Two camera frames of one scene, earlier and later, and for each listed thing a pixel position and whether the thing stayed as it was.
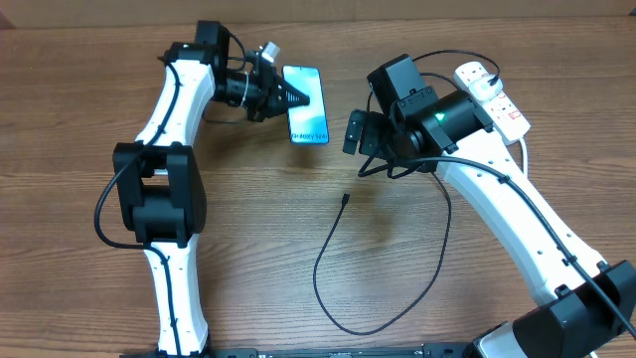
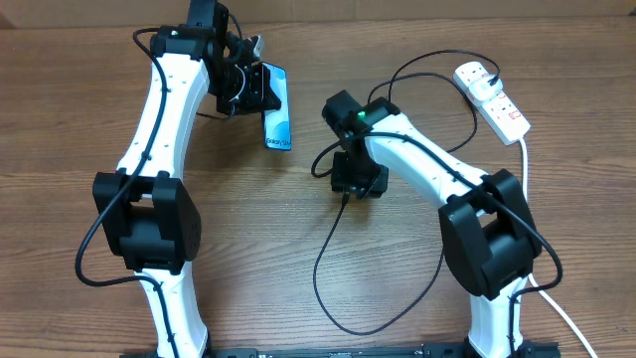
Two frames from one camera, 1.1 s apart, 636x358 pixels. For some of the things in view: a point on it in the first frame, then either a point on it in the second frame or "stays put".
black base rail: [385, 352] stays put
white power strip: [501, 112] stays put
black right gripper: [376, 127] to [346, 183]
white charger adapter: [483, 90] stays put
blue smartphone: [308, 123] to [276, 123]
